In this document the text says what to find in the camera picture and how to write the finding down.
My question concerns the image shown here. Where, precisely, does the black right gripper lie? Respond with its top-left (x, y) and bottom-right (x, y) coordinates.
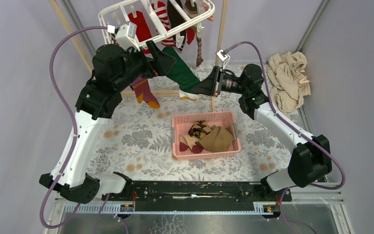
top-left (190, 66), bottom-right (248, 97)

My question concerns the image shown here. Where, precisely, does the green sock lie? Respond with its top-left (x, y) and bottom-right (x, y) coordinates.
top-left (163, 47), bottom-right (201, 101)

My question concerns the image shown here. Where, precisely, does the purple orange striped sock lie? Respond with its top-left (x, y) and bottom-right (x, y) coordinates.
top-left (131, 77), bottom-right (160, 109)

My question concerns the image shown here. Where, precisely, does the brown argyle sock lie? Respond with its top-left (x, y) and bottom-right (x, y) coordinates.
top-left (188, 120), bottom-right (212, 139)

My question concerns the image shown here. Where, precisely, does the tan plain sock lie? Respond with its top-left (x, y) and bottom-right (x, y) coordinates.
top-left (197, 126), bottom-right (234, 153)

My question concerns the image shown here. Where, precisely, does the beige purple striped sock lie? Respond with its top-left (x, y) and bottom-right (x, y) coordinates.
top-left (179, 135), bottom-right (204, 154)

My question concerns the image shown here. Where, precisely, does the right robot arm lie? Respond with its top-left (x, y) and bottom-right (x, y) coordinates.
top-left (188, 64), bottom-right (332, 201)

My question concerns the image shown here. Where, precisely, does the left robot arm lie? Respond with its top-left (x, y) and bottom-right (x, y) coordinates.
top-left (39, 41), bottom-right (176, 204)

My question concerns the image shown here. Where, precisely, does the white plastic sock hanger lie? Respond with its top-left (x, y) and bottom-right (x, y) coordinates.
top-left (98, 0), bottom-right (215, 50)

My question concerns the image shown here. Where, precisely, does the wooden hanger stand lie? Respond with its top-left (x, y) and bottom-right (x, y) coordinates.
top-left (49, 0), bottom-right (229, 97)

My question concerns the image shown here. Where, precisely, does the red hanging sock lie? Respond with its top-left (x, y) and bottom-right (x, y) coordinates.
top-left (128, 11), bottom-right (152, 42)

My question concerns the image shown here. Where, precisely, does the red bear sock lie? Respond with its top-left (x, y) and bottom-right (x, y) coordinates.
top-left (186, 27), bottom-right (196, 45)

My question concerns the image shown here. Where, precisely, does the red white striped sock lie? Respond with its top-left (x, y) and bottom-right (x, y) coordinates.
top-left (154, 1), bottom-right (175, 47)

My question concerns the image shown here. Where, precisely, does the pink plastic basket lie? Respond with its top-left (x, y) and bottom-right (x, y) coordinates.
top-left (172, 111), bottom-right (241, 160)

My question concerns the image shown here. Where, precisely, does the brown striped sock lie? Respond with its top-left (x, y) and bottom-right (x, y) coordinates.
top-left (184, 0), bottom-right (204, 67)

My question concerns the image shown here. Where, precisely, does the beige crumpled cloth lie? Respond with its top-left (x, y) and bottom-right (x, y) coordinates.
top-left (267, 52), bottom-right (311, 114)

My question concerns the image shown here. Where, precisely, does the floral table mat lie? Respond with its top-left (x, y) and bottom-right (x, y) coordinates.
top-left (87, 93), bottom-right (291, 181)

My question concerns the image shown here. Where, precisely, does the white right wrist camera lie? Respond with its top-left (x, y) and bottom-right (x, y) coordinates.
top-left (216, 49), bottom-right (230, 69)

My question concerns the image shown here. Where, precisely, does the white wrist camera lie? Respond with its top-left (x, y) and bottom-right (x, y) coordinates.
top-left (216, 49), bottom-right (230, 69)
top-left (107, 22), bottom-right (140, 51)

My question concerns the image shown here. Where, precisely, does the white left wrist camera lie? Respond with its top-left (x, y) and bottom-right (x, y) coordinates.
top-left (107, 22), bottom-right (140, 51)

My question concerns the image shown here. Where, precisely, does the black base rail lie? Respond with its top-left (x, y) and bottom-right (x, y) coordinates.
top-left (102, 180), bottom-right (292, 213)

